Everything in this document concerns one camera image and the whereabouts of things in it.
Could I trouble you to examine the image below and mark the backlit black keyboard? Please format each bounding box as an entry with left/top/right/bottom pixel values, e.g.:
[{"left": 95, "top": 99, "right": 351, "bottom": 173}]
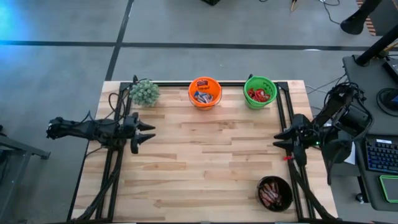
[{"left": 365, "top": 139, "right": 398, "bottom": 174}]

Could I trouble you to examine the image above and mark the green-edged mouse pad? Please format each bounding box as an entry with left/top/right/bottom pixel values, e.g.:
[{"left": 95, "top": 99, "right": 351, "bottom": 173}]
[{"left": 379, "top": 174, "right": 398, "bottom": 203}]

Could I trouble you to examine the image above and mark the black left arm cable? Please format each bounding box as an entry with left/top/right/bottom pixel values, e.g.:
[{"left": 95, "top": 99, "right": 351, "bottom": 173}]
[{"left": 86, "top": 74, "right": 139, "bottom": 126}]

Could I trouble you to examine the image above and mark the black pole with base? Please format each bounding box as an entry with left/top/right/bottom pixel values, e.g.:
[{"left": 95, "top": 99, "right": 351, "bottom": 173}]
[{"left": 340, "top": 0, "right": 384, "bottom": 35}]

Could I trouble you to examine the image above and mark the grey metal stand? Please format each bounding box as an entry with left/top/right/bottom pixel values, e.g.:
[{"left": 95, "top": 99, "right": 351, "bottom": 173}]
[{"left": 0, "top": 124, "right": 51, "bottom": 224}]

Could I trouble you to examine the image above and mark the black round bowl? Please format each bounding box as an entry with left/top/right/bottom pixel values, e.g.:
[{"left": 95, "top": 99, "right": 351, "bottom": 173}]
[{"left": 256, "top": 175, "right": 294, "bottom": 213}]

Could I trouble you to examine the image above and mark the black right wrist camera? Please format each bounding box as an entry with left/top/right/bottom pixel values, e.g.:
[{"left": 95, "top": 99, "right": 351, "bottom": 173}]
[{"left": 293, "top": 145, "right": 308, "bottom": 167}]

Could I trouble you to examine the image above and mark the black round desk device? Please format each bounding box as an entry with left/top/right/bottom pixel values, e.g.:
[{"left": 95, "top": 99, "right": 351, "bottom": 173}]
[{"left": 376, "top": 87, "right": 398, "bottom": 118}]

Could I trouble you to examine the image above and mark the green potted plant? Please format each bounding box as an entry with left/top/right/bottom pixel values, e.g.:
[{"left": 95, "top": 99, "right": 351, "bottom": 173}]
[{"left": 129, "top": 79, "right": 161, "bottom": 108}]

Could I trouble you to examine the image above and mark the white paper sheet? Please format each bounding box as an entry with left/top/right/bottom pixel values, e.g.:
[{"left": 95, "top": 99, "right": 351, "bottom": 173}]
[{"left": 344, "top": 142, "right": 356, "bottom": 165}]

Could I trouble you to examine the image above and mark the red white striped strip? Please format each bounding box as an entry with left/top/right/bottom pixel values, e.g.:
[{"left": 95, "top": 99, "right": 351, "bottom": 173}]
[{"left": 356, "top": 0, "right": 377, "bottom": 37}]

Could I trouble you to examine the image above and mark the black aluminium table frame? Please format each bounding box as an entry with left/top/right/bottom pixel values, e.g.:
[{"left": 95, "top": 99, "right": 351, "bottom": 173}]
[{"left": 67, "top": 81, "right": 338, "bottom": 224}]

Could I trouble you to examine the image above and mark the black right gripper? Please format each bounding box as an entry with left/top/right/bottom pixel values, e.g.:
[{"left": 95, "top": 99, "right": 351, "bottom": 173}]
[{"left": 272, "top": 113, "right": 313, "bottom": 151}]

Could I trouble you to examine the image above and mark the black diagonal pole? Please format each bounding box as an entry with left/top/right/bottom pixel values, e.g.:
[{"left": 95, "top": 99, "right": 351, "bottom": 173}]
[{"left": 354, "top": 24, "right": 398, "bottom": 67}]

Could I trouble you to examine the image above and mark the dark laptop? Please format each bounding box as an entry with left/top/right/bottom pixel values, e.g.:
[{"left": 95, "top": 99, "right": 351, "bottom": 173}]
[{"left": 382, "top": 57, "right": 398, "bottom": 84}]

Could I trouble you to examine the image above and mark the black floor cable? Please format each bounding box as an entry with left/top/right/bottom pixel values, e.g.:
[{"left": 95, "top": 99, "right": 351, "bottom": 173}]
[{"left": 318, "top": 0, "right": 342, "bottom": 26}]

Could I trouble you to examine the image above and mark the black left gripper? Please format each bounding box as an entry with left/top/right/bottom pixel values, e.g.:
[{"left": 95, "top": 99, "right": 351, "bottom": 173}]
[{"left": 122, "top": 111, "right": 157, "bottom": 147}]

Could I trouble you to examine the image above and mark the orange plastic bucket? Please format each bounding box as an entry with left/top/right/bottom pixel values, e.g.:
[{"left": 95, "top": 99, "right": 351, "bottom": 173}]
[{"left": 187, "top": 76, "right": 223, "bottom": 112}]

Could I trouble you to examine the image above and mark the green plastic bucket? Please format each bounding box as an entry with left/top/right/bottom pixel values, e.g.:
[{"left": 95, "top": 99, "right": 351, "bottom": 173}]
[{"left": 243, "top": 73, "right": 278, "bottom": 111}]

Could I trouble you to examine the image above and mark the grey desk top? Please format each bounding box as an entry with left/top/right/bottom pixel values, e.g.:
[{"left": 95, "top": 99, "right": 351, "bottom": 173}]
[{"left": 342, "top": 54, "right": 398, "bottom": 135}]

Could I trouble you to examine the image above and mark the dark grey desk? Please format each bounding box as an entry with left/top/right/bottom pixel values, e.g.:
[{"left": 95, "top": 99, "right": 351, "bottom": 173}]
[{"left": 353, "top": 133, "right": 398, "bottom": 212}]

